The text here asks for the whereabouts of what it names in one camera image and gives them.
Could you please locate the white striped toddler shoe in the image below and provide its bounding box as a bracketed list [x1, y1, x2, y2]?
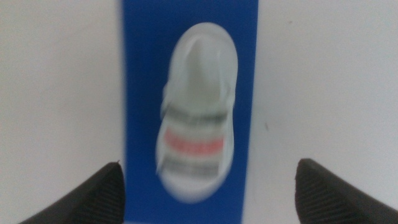
[155, 21, 239, 205]

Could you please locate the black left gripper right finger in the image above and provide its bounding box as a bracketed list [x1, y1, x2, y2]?
[294, 158, 398, 224]

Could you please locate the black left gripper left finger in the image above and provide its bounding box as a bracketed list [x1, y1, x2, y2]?
[19, 161, 126, 224]

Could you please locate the blue rectangular mat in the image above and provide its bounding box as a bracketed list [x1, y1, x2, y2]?
[119, 0, 259, 224]

